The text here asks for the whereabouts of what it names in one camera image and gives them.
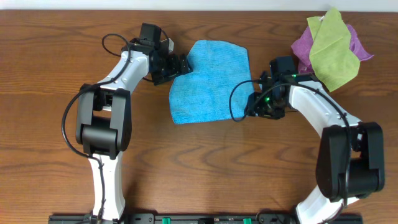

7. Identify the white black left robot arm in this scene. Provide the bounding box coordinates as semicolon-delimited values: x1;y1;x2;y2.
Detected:
75;48;192;223

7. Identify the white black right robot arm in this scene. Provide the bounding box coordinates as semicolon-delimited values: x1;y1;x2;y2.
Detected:
244;73;385;223

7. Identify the purple microfiber cloth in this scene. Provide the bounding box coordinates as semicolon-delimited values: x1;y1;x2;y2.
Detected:
291;24;374;73

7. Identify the blue microfiber cloth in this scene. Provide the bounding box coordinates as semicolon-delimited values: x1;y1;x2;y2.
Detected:
169;40;254;124

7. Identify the green microfiber cloth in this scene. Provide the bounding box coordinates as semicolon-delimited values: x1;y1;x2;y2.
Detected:
307;7;360;91

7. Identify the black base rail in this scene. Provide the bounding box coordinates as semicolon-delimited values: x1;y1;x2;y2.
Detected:
48;213;364;224

